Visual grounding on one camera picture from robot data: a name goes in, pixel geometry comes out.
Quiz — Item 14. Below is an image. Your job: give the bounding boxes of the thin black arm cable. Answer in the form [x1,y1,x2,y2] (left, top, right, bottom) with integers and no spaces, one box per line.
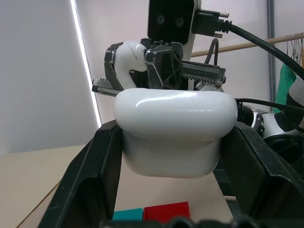
[235,98,304,133]

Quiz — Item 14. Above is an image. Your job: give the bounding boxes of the wooden clothes rod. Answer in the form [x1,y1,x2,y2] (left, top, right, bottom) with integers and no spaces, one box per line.
[191,32,304,58]

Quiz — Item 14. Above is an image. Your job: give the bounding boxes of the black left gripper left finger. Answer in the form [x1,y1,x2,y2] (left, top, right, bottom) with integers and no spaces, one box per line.
[39,119,125,228]

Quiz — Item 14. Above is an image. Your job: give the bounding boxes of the white earbud charging case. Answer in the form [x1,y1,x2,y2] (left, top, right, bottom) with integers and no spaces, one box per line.
[113,87,238,178]

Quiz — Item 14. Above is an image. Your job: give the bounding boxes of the green hanging garment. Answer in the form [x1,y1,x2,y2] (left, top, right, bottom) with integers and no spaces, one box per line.
[272,63,299,114]

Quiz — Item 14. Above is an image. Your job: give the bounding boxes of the thick black camera cable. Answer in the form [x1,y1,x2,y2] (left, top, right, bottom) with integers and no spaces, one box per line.
[191,8,304,80]

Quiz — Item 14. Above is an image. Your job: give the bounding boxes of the red block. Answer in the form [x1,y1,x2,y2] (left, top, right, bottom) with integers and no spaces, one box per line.
[143,201,190,221]

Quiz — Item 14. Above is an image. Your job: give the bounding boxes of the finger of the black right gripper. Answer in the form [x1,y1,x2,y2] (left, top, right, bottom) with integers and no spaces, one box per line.
[144,42,184,91]
[104,42,124,92]

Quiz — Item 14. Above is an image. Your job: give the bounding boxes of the metal clothes hangers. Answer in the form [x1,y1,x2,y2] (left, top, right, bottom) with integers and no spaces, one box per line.
[284,33,304,70]

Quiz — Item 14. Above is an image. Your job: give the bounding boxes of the grey metal upright pole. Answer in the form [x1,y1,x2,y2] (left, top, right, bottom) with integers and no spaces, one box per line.
[266,0,276,113]

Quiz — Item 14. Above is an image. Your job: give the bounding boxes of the thin black looped cable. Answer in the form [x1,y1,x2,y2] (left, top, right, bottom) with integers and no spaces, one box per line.
[203,38,219,67]

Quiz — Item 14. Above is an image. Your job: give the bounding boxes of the white earbud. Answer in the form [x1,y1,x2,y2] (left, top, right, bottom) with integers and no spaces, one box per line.
[114,40,148,90]

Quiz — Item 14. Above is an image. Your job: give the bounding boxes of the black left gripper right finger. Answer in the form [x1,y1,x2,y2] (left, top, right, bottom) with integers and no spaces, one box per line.
[213,124,304,228]

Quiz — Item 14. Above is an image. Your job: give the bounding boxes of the white LED light strip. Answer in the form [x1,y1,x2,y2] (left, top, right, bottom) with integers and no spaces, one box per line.
[70,0,102,130]

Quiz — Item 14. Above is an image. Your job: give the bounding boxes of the teal block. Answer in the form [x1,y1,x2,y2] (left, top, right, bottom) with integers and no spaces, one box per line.
[112,208,144,221]

